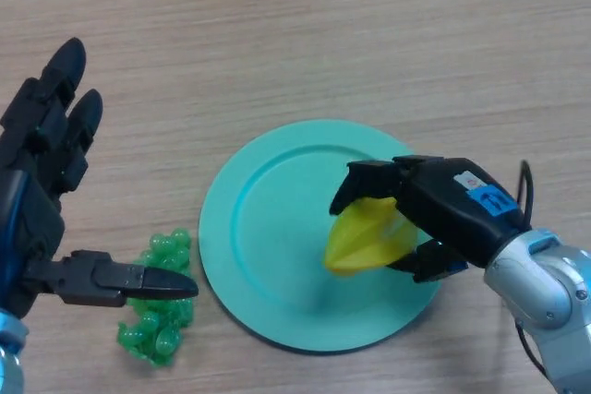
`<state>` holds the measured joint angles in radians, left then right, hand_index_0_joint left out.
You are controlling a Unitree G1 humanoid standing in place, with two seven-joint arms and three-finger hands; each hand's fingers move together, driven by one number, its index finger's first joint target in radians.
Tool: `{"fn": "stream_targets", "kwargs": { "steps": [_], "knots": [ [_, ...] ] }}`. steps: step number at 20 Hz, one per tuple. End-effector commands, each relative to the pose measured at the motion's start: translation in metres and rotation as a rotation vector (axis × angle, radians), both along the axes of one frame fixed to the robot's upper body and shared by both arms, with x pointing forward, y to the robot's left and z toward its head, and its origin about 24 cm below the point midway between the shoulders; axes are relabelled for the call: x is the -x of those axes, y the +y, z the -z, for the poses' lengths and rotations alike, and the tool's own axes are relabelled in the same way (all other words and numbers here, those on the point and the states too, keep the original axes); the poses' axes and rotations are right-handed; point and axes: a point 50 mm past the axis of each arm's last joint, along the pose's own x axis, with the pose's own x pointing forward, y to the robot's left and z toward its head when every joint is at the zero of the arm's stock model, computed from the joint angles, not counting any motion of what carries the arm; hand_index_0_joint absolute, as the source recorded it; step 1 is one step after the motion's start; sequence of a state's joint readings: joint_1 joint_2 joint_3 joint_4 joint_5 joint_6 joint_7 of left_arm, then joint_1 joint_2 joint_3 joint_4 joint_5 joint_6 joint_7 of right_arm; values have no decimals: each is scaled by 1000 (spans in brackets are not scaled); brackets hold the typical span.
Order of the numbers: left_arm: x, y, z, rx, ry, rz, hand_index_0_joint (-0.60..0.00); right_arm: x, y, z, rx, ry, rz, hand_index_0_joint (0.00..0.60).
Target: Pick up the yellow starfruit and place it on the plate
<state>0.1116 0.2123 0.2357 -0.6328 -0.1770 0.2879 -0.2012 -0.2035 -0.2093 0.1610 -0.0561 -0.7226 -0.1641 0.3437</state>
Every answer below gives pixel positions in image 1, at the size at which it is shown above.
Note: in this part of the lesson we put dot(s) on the green round plate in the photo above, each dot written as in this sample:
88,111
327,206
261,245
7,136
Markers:
277,237

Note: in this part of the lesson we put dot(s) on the green grape bunch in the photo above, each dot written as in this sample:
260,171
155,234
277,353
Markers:
157,334

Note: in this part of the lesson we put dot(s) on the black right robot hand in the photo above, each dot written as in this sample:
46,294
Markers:
452,209

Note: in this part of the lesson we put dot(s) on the yellow starfruit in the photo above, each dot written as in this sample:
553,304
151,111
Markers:
365,242

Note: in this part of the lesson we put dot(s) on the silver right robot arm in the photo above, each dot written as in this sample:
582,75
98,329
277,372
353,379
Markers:
549,292

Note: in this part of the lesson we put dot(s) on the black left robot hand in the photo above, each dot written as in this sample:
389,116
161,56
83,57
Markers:
23,214

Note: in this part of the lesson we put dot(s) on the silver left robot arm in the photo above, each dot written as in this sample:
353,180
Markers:
9,357

